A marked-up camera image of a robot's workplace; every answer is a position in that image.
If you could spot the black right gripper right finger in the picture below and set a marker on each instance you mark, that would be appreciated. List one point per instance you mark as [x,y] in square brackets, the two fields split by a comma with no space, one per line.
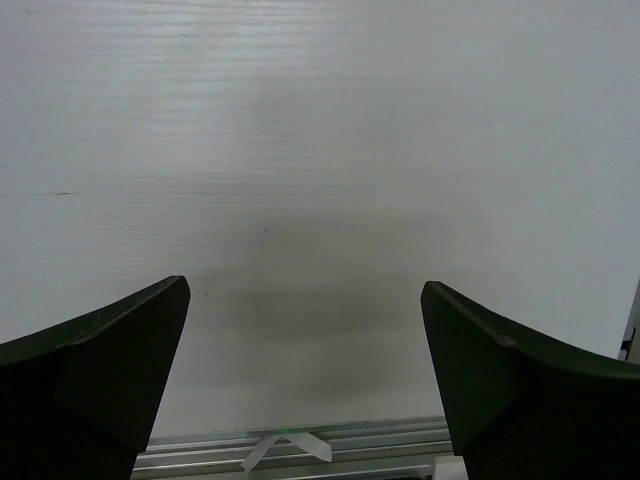
[520,404]

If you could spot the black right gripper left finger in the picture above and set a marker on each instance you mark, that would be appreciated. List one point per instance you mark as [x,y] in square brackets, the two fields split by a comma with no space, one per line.
[79,399]

